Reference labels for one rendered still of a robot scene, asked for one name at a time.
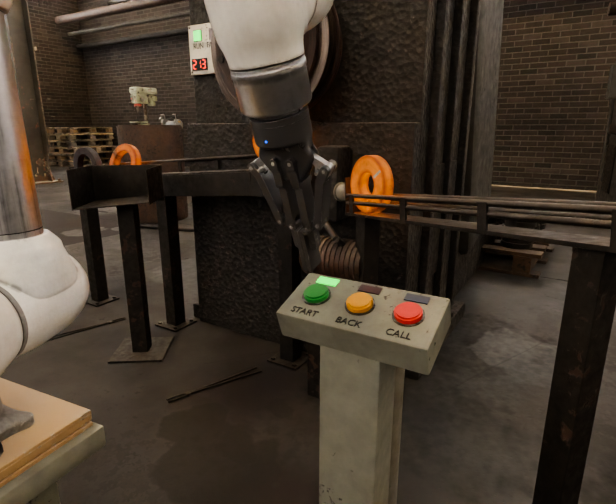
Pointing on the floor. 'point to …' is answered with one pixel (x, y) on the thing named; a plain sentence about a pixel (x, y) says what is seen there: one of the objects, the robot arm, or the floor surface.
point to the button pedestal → (361, 379)
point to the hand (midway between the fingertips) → (308, 246)
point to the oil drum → (152, 145)
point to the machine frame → (391, 92)
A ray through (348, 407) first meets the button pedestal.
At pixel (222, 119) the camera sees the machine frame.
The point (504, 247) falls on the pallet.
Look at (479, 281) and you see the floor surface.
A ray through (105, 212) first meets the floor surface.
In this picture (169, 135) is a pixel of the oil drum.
